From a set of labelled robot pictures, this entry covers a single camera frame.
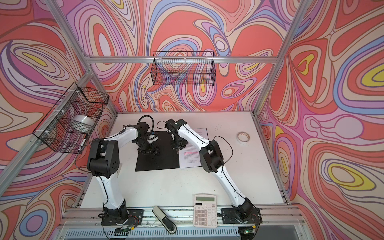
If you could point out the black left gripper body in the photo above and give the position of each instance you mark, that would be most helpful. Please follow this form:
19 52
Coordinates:
146 146

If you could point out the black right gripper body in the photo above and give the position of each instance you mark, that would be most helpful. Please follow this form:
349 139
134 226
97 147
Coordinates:
178 143

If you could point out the printed paper files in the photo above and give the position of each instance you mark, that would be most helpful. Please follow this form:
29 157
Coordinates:
189 157

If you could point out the blue file folder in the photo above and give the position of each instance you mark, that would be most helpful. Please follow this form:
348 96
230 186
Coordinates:
168 158

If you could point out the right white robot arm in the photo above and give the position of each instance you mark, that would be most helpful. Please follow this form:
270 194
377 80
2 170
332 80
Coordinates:
212 161

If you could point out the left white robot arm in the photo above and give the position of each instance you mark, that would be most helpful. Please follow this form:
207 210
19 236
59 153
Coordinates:
104 162

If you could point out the marker pen in basket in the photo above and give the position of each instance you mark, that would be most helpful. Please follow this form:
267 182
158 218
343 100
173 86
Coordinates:
82 143

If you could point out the white tape roll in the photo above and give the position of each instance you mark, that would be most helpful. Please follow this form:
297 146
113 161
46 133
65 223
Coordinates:
243 137

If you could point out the white desk calculator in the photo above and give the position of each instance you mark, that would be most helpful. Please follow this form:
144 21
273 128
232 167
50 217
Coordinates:
205 211

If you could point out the grey black stapler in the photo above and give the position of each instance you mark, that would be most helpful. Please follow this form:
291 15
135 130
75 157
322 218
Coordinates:
165 220

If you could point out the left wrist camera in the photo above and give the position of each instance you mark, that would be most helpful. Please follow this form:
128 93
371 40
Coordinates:
153 137

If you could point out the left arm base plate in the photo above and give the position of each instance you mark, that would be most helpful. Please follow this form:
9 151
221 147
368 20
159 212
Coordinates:
133 217

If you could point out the black wire basket back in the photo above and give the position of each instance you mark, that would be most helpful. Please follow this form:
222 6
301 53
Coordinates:
183 68

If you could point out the black wire basket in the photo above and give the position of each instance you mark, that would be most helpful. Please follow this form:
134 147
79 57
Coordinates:
183 68
62 134

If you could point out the black wire basket left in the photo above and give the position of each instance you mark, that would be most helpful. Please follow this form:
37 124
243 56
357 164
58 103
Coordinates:
62 134

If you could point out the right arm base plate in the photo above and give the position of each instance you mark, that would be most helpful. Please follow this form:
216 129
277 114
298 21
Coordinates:
232 216

